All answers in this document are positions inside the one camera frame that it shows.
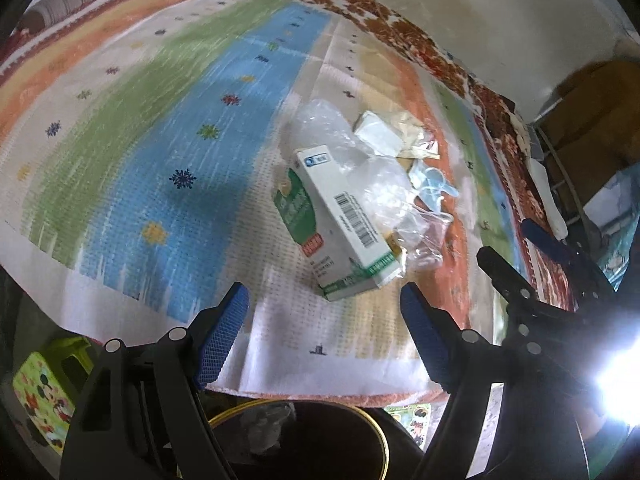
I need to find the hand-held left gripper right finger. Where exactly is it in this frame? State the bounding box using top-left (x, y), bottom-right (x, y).
top-left (399, 281), bottom-right (506, 480)

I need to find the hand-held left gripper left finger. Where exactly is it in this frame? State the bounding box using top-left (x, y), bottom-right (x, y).
top-left (60, 282), bottom-right (251, 480)

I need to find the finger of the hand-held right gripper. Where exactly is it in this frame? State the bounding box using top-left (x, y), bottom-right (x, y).
top-left (520, 219), bottom-right (617, 293)
top-left (476, 246), bottom-right (543, 323)

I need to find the light blue plastic spoon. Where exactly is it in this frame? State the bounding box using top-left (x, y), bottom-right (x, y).
top-left (414, 164), bottom-right (461, 207)

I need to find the green and white carton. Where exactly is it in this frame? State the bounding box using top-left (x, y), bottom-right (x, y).
top-left (274, 145), bottom-right (403, 302)

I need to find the clear plastic bag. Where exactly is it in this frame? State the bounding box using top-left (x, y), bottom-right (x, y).
top-left (292, 100), bottom-right (453, 268)

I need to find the dark bin with yellow rim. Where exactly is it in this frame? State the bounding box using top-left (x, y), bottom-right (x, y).
top-left (207, 399), bottom-right (426, 480)

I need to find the gold foil wrapper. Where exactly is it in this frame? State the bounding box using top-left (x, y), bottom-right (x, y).
top-left (395, 112), bottom-right (442, 161)

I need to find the white cloth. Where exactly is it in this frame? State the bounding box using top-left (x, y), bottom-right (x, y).
top-left (529, 159), bottom-right (569, 241)

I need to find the metal rack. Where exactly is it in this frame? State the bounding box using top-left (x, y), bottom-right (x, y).
top-left (534, 125), bottom-right (588, 233)

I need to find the blue printed bag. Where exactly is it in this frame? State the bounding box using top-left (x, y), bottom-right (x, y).
top-left (584, 170), bottom-right (640, 283)

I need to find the cartoon floor mat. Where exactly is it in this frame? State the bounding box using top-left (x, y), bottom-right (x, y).
top-left (387, 402), bottom-right (432, 450)

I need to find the crumpled paper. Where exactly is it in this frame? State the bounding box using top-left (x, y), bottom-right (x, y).
top-left (240, 402), bottom-right (297, 452)

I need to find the brown cardboard box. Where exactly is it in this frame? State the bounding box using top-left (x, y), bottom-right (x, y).
top-left (542, 60), bottom-right (640, 211)

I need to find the green cartoon stool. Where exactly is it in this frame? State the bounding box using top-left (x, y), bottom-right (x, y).
top-left (12, 337), bottom-right (96, 448)

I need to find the striped colourful mat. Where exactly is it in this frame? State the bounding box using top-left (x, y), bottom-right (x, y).
top-left (0, 0), bottom-right (531, 396)

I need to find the brown floral blanket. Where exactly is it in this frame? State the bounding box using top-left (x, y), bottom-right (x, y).
top-left (0, 0), bottom-right (586, 408)

